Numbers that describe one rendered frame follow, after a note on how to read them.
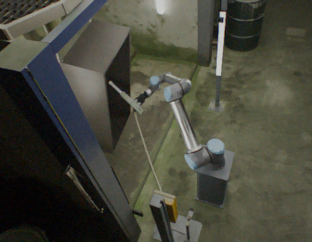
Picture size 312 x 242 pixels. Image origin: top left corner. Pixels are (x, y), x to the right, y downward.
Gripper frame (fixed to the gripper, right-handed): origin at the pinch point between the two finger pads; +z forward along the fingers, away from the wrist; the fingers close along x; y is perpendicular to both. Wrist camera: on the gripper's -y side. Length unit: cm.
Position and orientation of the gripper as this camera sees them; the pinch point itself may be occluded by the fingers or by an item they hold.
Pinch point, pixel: (133, 106)
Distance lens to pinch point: 279.3
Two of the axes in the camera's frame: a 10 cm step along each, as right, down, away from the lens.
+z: -6.8, 6.8, -2.7
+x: -7.3, -6.6, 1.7
